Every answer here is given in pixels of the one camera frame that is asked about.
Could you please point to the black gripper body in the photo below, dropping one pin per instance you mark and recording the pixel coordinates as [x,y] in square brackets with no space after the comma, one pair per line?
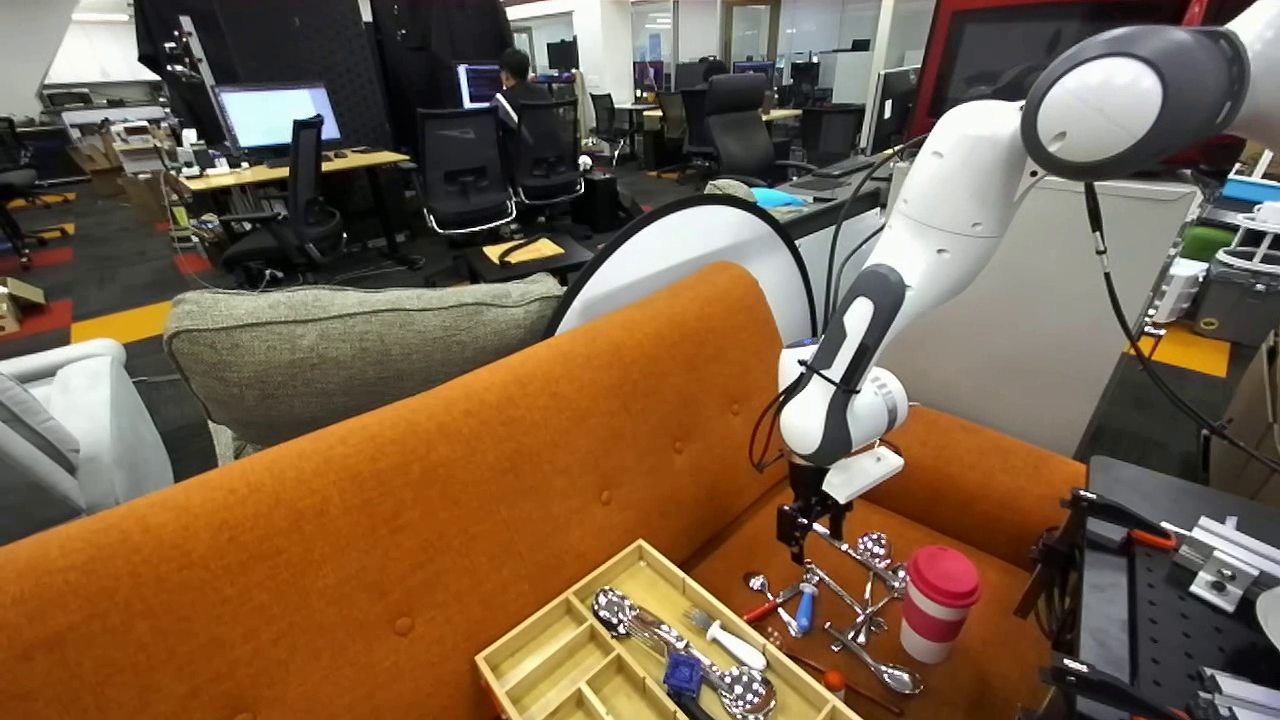
[814,493]

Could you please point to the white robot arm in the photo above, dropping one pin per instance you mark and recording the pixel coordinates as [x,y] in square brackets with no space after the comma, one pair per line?
[960,214]

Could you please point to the wooden cutlery tray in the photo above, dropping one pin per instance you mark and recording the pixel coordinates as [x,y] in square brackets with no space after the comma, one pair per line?
[562,662]

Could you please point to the small silver spoon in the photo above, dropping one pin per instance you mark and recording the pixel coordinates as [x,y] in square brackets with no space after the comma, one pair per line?
[756,582]

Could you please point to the small white object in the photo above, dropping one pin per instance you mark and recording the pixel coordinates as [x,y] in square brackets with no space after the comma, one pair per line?
[734,644]

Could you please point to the white cup with pink lid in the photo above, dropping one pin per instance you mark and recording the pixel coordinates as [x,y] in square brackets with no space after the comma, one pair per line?
[943,601]

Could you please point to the small orange white cap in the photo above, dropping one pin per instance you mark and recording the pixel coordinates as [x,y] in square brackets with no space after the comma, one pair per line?
[835,682]

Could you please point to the white round panel black rim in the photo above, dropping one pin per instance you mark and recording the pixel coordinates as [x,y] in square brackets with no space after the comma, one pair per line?
[682,262]

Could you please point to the white cabinet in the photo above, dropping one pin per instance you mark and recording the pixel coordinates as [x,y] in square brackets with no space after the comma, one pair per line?
[1052,333]

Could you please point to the black equipment table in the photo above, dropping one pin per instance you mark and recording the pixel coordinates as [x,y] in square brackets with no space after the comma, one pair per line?
[1135,625]

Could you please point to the black office chair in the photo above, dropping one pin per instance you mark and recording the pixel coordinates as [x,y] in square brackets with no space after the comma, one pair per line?
[549,142]
[741,125]
[464,167]
[302,200]

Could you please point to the orange fabric sofa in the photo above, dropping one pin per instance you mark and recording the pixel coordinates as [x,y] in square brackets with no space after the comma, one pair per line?
[403,535]

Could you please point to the red framed black screen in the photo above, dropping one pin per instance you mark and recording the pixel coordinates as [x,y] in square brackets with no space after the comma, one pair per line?
[984,54]

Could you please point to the grey cushion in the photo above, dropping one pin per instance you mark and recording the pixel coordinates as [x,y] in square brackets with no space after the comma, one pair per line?
[347,352]

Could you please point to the small lit monitor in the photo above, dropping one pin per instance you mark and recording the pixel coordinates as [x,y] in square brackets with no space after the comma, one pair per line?
[476,85]

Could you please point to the wooden office desk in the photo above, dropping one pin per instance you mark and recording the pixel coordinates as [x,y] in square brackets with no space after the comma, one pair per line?
[266,169]

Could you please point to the lit computer monitor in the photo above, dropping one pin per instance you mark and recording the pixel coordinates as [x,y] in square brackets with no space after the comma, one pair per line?
[273,118]

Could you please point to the metal bracket equipment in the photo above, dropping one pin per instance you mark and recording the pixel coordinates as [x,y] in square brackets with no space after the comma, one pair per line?
[1224,562]

